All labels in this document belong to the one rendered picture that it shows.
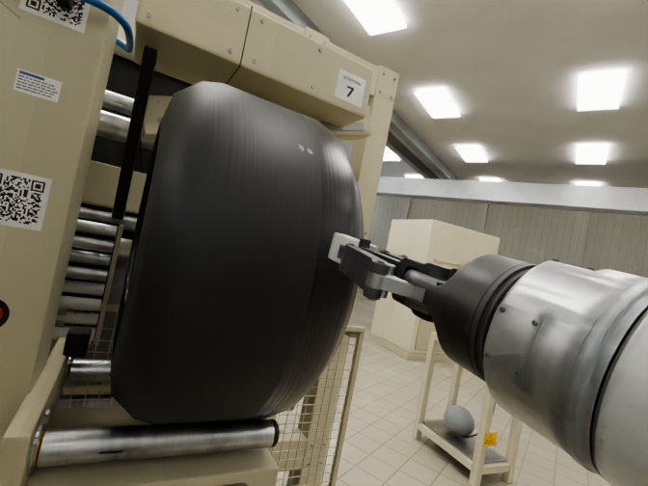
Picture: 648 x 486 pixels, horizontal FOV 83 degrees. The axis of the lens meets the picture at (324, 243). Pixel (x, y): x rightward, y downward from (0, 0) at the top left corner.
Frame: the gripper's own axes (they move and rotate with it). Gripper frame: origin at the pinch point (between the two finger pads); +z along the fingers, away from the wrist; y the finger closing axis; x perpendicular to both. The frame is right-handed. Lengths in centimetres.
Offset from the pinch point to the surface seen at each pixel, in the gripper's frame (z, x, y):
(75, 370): 47, 40, 25
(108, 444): 19.9, 35.6, 17.6
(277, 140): 18.3, -11.2, 5.1
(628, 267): 565, -74, -1382
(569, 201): 546, -186, -944
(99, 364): 48, 39, 21
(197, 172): 14.2, -4.0, 15.0
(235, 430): 20.5, 34.9, -0.6
